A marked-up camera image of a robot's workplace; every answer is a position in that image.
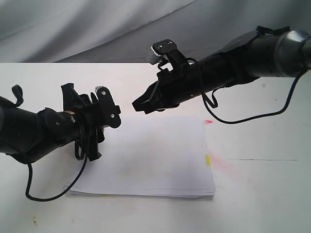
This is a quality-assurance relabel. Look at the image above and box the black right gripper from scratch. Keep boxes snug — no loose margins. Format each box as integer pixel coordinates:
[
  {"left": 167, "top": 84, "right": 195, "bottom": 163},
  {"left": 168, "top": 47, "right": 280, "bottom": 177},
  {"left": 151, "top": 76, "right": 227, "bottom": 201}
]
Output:
[{"left": 132, "top": 39, "right": 194, "bottom": 114}]

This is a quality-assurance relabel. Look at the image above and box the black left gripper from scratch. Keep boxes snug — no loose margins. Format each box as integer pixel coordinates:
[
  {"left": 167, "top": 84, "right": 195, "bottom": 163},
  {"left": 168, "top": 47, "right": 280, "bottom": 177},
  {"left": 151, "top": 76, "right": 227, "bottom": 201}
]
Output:
[{"left": 61, "top": 83, "right": 121, "bottom": 161}]

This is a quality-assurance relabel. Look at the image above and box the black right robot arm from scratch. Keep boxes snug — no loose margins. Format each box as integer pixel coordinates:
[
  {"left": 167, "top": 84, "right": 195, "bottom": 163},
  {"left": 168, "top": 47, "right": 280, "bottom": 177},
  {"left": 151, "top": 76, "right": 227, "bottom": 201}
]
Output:
[{"left": 133, "top": 26, "right": 311, "bottom": 114}]

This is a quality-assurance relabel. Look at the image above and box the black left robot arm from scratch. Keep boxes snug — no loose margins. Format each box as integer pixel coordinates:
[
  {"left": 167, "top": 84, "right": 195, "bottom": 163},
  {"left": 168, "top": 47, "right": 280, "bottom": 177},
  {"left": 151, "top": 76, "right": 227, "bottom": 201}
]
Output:
[{"left": 0, "top": 83, "right": 121, "bottom": 164}]

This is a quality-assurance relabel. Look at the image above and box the white paper stack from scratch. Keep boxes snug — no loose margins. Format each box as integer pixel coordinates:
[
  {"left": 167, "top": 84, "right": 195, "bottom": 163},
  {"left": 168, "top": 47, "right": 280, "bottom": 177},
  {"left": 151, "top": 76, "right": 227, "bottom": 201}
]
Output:
[{"left": 69, "top": 116, "right": 216, "bottom": 198}]

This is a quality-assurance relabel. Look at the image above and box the grey backdrop cloth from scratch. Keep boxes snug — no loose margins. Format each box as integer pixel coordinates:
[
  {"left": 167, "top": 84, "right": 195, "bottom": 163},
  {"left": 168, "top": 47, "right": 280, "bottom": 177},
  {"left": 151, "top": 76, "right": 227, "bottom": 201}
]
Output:
[{"left": 0, "top": 0, "right": 311, "bottom": 63}]

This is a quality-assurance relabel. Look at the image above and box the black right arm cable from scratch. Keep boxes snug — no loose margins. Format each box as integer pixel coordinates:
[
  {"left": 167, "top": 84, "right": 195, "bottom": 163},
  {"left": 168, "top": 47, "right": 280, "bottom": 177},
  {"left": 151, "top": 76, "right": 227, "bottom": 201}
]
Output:
[{"left": 187, "top": 57, "right": 307, "bottom": 125}]

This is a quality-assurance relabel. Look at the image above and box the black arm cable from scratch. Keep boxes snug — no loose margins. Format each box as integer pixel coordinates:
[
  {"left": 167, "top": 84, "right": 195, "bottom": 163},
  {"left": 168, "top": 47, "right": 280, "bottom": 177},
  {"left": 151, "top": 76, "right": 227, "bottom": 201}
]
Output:
[
  {"left": 10, "top": 84, "right": 93, "bottom": 201},
  {"left": 187, "top": 57, "right": 307, "bottom": 125}
]

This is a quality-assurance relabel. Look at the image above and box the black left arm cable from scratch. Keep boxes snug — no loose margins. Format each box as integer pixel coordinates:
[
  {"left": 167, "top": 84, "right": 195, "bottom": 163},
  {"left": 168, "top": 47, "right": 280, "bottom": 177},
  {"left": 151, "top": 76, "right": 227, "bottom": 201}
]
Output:
[{"left": 10, "top": 84, "right": 93, "bottom": 201}]

